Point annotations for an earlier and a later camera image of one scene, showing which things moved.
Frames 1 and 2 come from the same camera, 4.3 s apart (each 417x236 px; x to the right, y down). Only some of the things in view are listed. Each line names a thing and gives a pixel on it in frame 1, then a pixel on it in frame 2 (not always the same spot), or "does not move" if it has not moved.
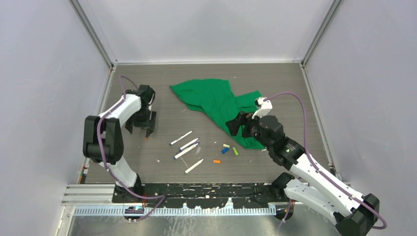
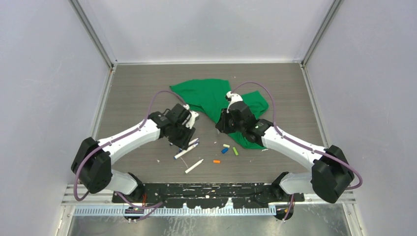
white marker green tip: x=190 y=169 does not move
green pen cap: x=235 y=151 does not move
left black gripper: x=132 y=122 to x=184 y=143
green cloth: x=215 y=97 does not move
